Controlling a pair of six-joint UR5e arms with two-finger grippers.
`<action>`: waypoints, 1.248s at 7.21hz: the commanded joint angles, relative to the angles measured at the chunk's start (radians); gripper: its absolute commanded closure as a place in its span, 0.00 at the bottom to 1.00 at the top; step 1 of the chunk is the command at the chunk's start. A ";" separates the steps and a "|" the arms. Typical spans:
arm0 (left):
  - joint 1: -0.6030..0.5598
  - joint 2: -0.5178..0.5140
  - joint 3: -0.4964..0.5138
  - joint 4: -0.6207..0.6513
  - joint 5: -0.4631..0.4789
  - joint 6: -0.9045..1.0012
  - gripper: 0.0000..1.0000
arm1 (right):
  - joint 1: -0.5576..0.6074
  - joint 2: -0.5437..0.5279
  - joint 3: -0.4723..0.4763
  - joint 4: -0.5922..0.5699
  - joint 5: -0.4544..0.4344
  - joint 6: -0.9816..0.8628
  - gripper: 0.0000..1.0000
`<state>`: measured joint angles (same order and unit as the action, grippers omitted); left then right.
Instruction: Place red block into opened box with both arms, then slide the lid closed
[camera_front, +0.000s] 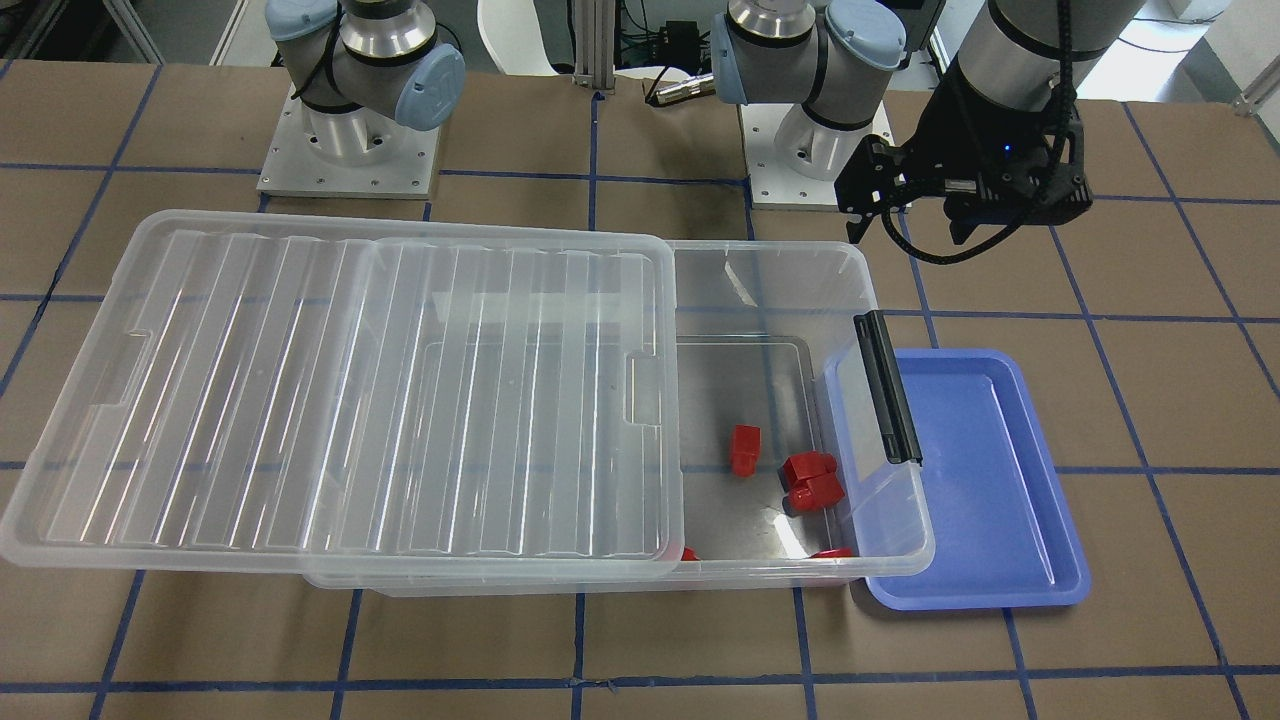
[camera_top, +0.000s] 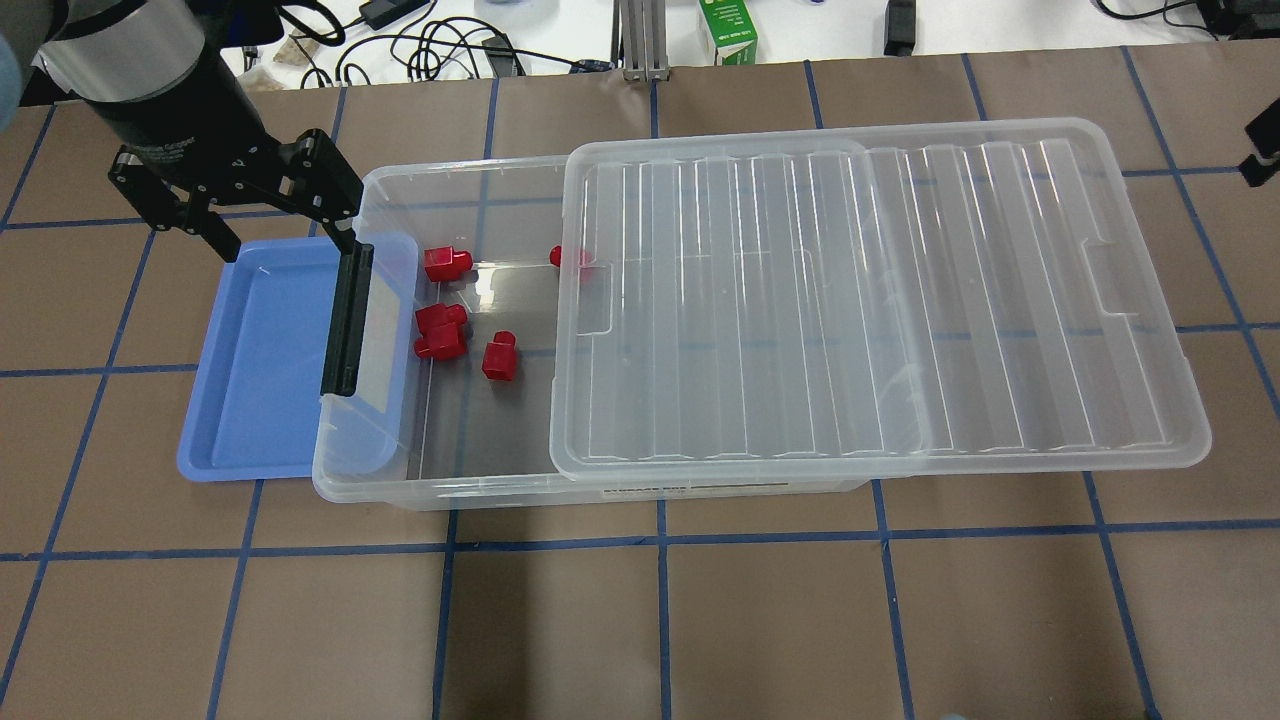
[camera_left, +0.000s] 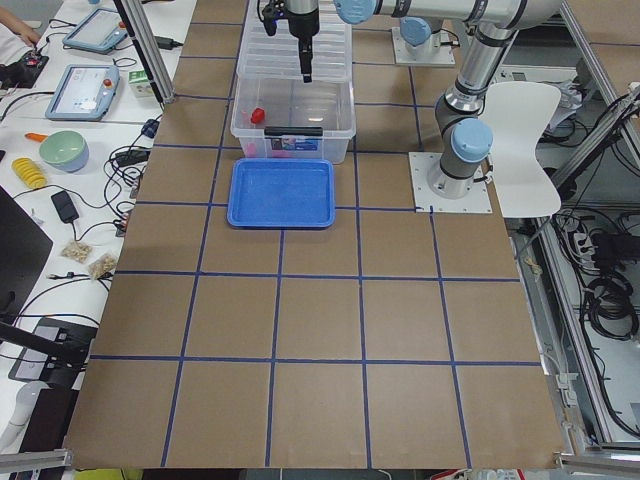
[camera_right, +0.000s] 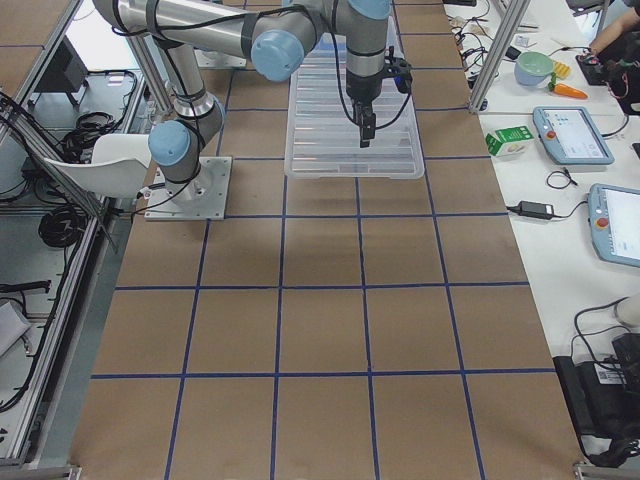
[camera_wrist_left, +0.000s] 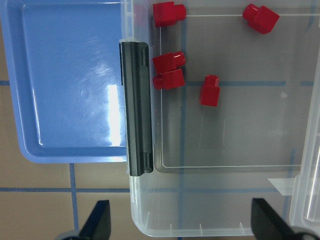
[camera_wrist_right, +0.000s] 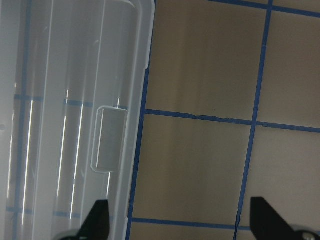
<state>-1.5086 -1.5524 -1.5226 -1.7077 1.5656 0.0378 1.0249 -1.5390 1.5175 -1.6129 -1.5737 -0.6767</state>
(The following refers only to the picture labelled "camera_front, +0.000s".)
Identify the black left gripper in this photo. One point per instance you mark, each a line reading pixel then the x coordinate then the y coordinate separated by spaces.
pixel 958 128

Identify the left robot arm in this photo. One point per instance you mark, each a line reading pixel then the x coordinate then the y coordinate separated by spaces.
pixel 836 63

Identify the white chair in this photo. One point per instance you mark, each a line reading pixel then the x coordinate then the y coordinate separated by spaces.
pixel 511 33

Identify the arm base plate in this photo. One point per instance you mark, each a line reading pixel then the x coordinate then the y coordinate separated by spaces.
pixel 357 155
pixel 792 161

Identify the black box latch handle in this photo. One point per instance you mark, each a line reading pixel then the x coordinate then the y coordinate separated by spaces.
pixel 895 422

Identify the blue plastic tray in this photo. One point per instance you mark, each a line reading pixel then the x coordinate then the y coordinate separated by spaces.
pixel 1004 536

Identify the red block with stud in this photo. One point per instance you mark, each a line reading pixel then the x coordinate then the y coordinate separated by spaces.
pixel 745 450

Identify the clear plastic storage box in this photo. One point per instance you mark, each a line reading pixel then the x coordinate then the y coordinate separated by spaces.
pixel 766 337

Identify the clear plastic box lid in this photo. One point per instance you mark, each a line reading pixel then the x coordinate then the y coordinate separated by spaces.
pixel 273 393

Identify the aluminium frame post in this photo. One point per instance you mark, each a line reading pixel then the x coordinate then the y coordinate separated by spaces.
pixel 594 26

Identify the red block front corner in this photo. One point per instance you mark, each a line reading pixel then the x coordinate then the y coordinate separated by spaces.
pixel 834 553

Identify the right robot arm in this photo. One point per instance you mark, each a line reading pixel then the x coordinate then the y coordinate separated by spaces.
pixel 385 56

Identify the red block upper pair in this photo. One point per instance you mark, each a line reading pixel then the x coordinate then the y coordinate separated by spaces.
pixel 797 470

